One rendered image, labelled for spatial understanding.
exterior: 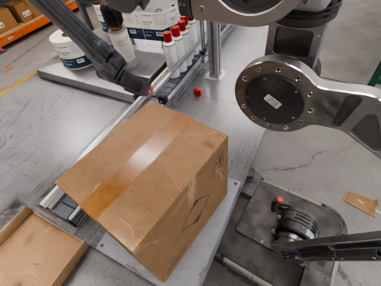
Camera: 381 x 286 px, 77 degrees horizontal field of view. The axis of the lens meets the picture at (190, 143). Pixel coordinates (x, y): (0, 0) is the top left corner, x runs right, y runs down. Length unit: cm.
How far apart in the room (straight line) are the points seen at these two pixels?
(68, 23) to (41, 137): 60
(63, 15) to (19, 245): 66
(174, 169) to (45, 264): 51
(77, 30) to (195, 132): 41
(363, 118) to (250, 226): 90
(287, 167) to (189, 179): 147
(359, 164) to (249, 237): 107
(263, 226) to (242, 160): 59
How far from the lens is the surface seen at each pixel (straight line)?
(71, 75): 140
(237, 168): 83
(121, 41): 122
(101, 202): 49
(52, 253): 85
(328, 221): 148
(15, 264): 91
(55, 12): 73
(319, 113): 59
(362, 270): 172
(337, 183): 192
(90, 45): 76
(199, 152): 50
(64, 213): 83
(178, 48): 110
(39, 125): 126
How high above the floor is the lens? 151
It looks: 49 degrees down
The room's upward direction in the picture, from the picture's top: 10 degrees counter-clockwise
